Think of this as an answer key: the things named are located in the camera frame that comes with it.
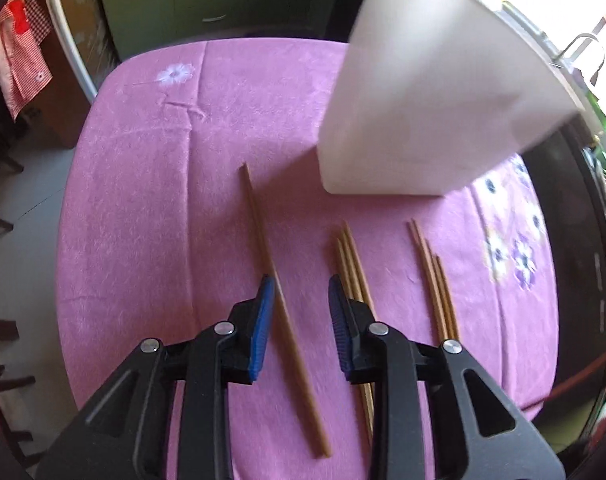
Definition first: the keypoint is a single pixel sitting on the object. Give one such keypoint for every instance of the red checked apron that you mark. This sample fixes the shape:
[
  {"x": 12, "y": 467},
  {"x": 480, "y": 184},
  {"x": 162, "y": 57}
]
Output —
[{"x": 23, "y": 60}]

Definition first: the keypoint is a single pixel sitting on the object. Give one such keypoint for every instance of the wooden chopstick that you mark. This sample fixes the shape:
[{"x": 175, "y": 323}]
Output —
[
  {"x": 345, "y": 260},
  {"x": 437, "y": 285},
  {"x": 448, "y": 300},
  {"x": 423, "y": 270},
  {"x": 357, "y": 270},
  {"x": 338, "y": 255},
  {"x": 296, "y": 355}
]

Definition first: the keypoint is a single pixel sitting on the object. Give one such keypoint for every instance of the pink floral tablecloth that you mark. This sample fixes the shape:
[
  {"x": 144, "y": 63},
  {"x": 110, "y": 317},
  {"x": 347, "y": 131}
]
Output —
[{"x": 158, "y": 210}]

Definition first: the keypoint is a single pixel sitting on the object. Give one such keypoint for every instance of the green drawer cabinet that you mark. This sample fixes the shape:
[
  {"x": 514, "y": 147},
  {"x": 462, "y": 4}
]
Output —
[{"x": 183, "y": 0}]

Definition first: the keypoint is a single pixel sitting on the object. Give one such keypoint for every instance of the white plastic chopstick holder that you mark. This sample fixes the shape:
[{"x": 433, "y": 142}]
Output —
[{"x": 433, "y": 85}]

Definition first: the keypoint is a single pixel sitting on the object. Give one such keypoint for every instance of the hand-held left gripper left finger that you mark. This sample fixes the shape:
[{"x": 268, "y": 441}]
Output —
[{"x": 263, "y": 320}]

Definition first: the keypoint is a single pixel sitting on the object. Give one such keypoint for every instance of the white framed glass door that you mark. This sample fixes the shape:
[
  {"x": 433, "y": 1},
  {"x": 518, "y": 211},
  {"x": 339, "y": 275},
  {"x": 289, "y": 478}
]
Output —
[{"x": 68, "y": 35}]

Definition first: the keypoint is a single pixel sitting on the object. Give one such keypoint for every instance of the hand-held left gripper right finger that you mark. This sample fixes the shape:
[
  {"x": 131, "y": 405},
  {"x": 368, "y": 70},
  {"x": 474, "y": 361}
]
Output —
[{"x": 339, "y": 320}]

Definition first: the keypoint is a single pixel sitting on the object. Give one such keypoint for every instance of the gooseneck metal faucet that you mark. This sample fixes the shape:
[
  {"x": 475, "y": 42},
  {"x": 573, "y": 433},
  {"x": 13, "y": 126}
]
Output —
[{"x": 582, "y": 36}]

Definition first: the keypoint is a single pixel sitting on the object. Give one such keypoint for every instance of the dark counter cabinet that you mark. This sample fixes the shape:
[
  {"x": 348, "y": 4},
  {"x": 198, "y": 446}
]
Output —
[{"x": 573, "y": 260}]

